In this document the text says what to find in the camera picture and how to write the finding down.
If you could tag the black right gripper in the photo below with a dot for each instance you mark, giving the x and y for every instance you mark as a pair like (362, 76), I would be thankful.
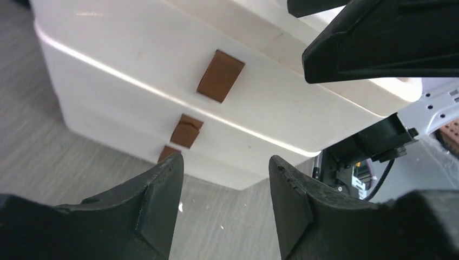
(359, 164)

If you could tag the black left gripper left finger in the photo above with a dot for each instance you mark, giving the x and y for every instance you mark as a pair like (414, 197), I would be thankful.
(133, 220)

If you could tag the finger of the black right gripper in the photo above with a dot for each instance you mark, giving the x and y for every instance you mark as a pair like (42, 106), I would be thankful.
(376, 39)

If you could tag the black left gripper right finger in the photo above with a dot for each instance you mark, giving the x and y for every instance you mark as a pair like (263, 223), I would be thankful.
(315, 221)

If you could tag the white drawer cabinet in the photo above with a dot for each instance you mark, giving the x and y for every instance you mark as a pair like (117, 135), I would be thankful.
(221, 81)

